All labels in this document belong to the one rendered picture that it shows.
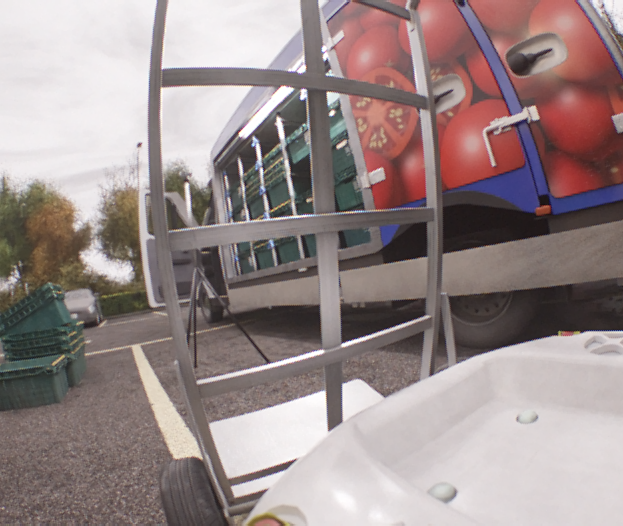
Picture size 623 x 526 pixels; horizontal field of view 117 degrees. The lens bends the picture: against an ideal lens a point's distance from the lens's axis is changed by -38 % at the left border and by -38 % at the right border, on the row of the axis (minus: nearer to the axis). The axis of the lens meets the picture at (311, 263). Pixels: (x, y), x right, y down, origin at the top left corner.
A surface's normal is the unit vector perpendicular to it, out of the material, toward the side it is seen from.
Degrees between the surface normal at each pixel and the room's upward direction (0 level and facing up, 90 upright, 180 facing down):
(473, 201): 90
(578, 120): 90
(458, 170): 90
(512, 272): 90
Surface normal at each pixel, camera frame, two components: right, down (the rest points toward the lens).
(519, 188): -0.79, 0.12
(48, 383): 0.56, -0.07
